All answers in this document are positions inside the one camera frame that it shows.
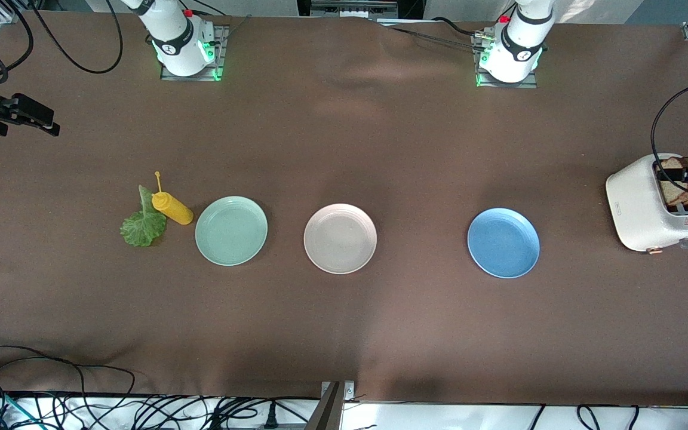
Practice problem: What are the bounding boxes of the brown bread slice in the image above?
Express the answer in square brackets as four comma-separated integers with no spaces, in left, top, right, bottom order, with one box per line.
[659,157,688,208]

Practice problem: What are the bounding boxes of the green lettuce leaf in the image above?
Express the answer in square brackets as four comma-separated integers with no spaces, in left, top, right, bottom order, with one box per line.
[119,185,168,248]

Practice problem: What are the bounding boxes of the gray metal bracket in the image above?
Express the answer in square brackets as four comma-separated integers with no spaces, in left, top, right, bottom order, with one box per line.
[313,380,355,430]

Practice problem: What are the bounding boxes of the long black looped cable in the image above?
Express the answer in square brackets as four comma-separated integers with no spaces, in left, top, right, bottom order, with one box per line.
[0,345,137,419]

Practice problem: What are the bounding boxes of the teal cable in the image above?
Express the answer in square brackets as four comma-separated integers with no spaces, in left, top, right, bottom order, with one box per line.
[0,389,43,429]

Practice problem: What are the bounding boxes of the beige plate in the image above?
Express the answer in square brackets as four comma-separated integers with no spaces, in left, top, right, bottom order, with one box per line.
[303,204,378,275]

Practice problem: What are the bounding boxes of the gray power strip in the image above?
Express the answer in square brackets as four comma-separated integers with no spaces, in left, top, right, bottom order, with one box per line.
[310,0,400,20]

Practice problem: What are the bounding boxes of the tangled black cables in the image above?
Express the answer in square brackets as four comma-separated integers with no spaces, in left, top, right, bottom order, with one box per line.
[39,391,321,430]

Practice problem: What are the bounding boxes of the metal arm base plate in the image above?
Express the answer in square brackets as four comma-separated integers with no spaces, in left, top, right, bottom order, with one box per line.
[159,25,229,82]
[472,33,539,89]

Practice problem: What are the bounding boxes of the blue plate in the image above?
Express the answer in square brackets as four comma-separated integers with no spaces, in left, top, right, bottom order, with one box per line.
[467,207,541,280]

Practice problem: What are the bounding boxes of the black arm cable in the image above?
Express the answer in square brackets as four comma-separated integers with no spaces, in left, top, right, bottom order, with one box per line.
[0,0,124,84]
[650,76,688,201]

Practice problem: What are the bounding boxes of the white toaster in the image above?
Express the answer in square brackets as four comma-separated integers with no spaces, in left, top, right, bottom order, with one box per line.
[605,153,688,256]

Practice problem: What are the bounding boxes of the black device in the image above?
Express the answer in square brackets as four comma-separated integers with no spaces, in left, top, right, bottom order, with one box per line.
[296,0,425,19]

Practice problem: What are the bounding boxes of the brown table cloth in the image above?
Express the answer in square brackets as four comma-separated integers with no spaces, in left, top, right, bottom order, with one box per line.
[0,11,688,407]

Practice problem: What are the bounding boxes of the mint green plate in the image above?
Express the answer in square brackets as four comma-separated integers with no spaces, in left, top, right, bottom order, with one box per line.
[195,196,269,267]

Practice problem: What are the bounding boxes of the yellow squeeze bottle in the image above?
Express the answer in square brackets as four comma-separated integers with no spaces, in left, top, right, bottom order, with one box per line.
[151,171,195,226]

